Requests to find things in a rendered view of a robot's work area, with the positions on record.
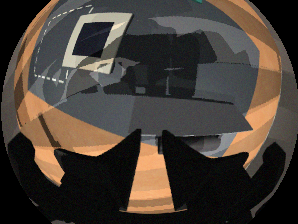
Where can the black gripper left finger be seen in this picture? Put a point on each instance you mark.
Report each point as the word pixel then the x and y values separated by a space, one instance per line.
pixel 114 168

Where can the dark grey rectangular mat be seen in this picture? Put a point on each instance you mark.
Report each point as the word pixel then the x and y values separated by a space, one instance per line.
pixel 178 49

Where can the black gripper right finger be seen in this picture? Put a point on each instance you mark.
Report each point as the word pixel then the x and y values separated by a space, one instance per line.
pixel 189 170

